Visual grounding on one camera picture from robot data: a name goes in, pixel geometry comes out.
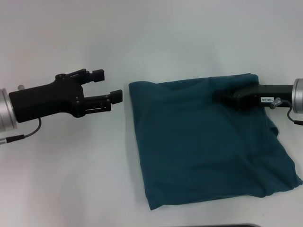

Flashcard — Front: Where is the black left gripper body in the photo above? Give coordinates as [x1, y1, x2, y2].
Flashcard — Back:
[8, 73, 86, 124]

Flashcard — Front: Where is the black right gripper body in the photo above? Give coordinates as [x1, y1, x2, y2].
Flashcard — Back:
[232, 82, 295, 112]

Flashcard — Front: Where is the teal T-shirt with beige print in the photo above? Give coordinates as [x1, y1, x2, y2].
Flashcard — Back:
[128, 73, 303, 211]

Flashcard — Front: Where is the right arm cable with plugs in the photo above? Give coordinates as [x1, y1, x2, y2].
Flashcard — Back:
[269, 96, 303, 126]

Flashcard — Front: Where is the left arm cable with plug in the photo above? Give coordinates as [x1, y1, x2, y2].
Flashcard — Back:
[0, 117, 43, 145]

